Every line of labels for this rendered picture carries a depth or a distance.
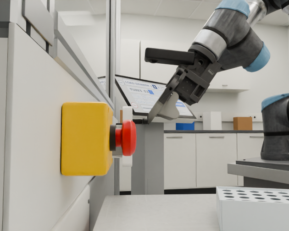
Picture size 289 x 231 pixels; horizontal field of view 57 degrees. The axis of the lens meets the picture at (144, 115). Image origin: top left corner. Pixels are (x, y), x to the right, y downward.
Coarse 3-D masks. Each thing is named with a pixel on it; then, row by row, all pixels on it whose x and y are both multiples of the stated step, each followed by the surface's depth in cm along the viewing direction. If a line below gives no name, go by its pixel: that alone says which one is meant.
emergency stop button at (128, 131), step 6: (126, 120) 29; (126, 126) 28; (132, 126) 28; (120, 132) 28; (126, 132) 27; (132, 132) 28; (120, 138) 28; (126, 138) 27; (132, 138) 27; (120, 144) 28; (126, 144) 27; (132, 144) 28; (126, 150) 28; (132, 150) 28
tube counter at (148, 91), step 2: (142, 88) 153; (144, 90) 153; (146, 90) 154; (148, 90) 155; (150, 90) 157; (152, 90) 158; (154, 90) 160; (144, 92) 151; (146, 92) 153; (148, 92) 154; (150, 92) 155; (152, 92) 157; (154, 92) 158; (156, 92) 160; (158, 92) 161; (160, 92) 162; (162, 92) 164; (152, 94) 155; (154, 94) 156; (156, 94) 157; (158, 94) 159; (160, 94) 160
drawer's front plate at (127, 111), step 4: (124, 108) 48; (128, 108) 48; (132, 108) 48; (124, 112) 48; (128, 112) 48; (132, 112) 48; (124, 116) 48; (128, 116) 48; (132, 116) 48; (132, 120) 48; (124, 156) 47; (128, 156) 47; (124, 160) 47; (128, 160) 47; (124, 164) 47; (128, 164) 47
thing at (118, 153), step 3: (117, 126) 50; (120, 126) 50; (117, 147) 49; (120, 147) 49; (117, 150) 49; (120, 150) 49; (114, 153) 49; (117, 153) 49; (120, 153) 49; (114, 156) 49; (117, 156) 49; (120, 156) 49
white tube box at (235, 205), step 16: (224, 192) 38; (240, 192) 38; (256, 192) 39; (272, 192) 38; (288, 192) 38; (224, 208) 33; (240, 208) 32; (256, 208) 32; (272, 208) 32; (288, 208) 31; (224, 224) 33; (240, 224) 32; (256, 224) 32; (272, 224) 31; (288, 224) 31
